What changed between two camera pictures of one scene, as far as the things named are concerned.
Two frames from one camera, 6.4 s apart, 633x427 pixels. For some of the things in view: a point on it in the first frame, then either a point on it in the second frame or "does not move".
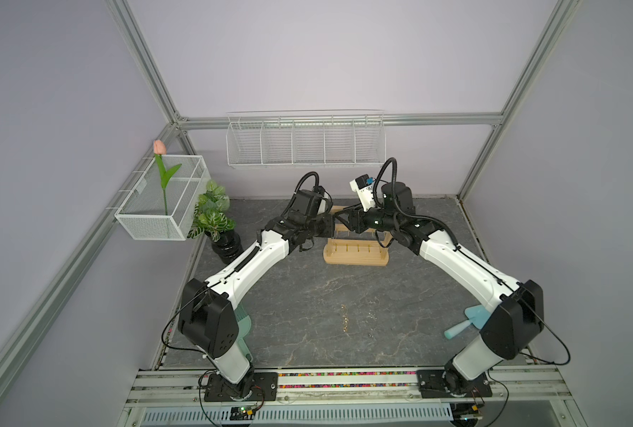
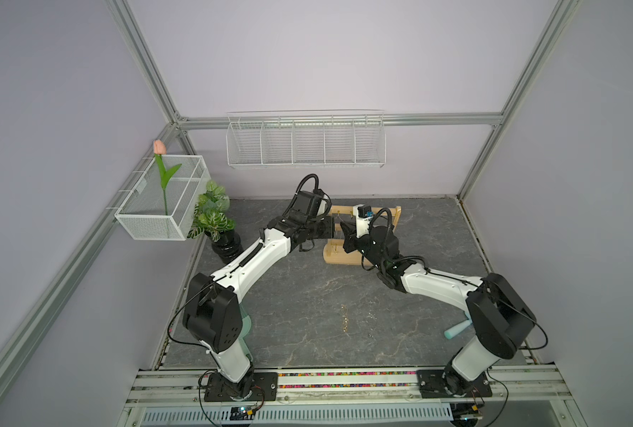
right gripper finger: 343,221 → 349,243
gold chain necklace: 345,318 does not move
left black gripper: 329,226 does not move
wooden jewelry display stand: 356,252 does not move
